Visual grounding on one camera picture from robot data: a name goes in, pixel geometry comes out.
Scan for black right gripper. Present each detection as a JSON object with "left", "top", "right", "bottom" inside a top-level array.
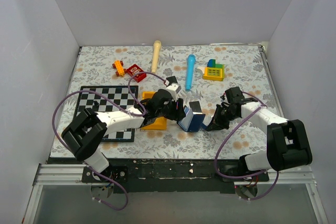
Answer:
[{"left": 206, "top": 104, "right": 238, "bottom": 131}]

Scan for blue leather card holder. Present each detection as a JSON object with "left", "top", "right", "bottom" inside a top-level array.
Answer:
[{"left": 177, "top": 110, "right": 206, "bottom": 132}]

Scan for black credit card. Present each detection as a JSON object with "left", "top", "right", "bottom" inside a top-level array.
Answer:
[{"left": 166, "top": 76, "right": 178, "bottom": 86}]

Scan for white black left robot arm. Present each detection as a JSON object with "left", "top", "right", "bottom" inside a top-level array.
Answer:
[{"left": 61, "top": 86, "right": 205, "bottom": 182}]

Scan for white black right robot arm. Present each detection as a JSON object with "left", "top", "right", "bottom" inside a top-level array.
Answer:
[{"left": 202, "top": 87, "right": 312, "bottom": 181}]

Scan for yellow plastic bin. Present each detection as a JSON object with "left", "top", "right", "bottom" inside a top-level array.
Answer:
[{"left": 141, "top": 91, "right": 167, "bottom": 131}]

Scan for yellow green toy brick house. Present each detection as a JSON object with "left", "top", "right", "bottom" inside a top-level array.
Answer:
[{"left": 196, "top": 59, "right": 225, "bottom": 81}]

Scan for blue toy microphone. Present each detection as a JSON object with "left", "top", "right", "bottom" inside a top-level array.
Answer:
[{"left": 185, "top": 55, "right": 196, "bottom": 91}]

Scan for red owl toy block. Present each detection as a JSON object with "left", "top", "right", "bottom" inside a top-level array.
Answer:
[{"left": 127, "top": 64, "right": 146, "bottom": 83}]

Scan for cream toy microphone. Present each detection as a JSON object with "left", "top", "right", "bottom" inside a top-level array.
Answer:
[{"left": 151, "top": 40, "right": 161, "bottom": 73}]

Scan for black silver chessboard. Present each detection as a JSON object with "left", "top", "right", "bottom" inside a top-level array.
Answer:
[{"left": 74, "top": 85, "right": 139, "bottom": 143}]

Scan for yellow toy brick car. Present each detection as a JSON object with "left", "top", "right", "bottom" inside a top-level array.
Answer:
[{"left": 112, "top": 60, "right": 126, "bottom": 77}]

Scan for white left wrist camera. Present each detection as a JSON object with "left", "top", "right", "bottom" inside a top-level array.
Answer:
[{"left": 165, "top": 83, "right": 181, "bottom": 95}]

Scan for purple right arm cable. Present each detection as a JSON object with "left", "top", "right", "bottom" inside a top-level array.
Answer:
[{"left": 214, "top": 91, "right": 279, "bottom": 201}]

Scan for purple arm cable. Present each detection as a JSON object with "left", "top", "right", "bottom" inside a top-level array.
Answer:
[
  {"left": 51, "top": 71, "right": 169, "bottom": 211},
  {"left": 214, "top": 91, "right": 279, "bottom": 201}
]

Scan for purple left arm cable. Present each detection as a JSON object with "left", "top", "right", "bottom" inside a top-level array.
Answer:
[{"left": 51, "top": 71, "right": 169, "bottom": 211}]

